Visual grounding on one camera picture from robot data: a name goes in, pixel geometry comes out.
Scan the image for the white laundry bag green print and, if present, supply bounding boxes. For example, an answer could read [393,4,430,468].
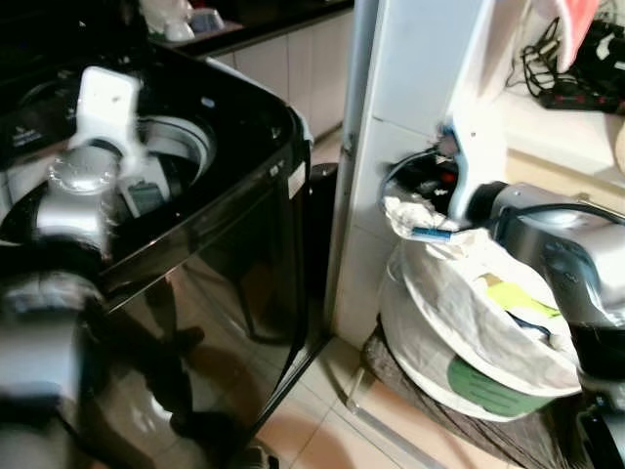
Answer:
[378,193,587,423]

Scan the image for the black top-loading washing machine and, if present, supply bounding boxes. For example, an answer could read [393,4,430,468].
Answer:
[0,29,330,469]

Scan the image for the silver washer drum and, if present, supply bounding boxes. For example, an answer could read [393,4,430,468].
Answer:
[125,114,218,196]

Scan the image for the yellow green garment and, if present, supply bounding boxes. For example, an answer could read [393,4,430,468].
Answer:
[485,276,560,320]

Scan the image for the black power strip red switches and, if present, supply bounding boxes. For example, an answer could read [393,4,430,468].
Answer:
[535,82,625,112]

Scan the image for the white small appliance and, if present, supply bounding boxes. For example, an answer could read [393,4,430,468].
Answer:
[140,0,198,44]

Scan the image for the dark brown woven basket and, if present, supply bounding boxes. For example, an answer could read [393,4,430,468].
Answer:
[359,327,592,469]

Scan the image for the red cloth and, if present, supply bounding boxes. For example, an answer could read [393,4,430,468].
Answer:
[549,0,614,73]

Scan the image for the dark kitchen countertop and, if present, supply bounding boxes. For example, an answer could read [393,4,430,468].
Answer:
[146,0,354,58]

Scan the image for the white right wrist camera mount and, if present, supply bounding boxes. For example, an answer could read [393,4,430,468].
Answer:
[441,115,511,224]

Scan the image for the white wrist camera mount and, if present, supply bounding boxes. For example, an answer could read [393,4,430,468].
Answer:
[74,66,147,165]
[441,115,511,224]

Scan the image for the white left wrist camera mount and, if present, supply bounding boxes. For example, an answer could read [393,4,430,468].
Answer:
[74,66,147,165]

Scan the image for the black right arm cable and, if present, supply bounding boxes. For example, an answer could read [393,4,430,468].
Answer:
[491,200,625,245]

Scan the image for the black power cable bundle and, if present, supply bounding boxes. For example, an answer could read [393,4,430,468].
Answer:
[518,20,587,99]

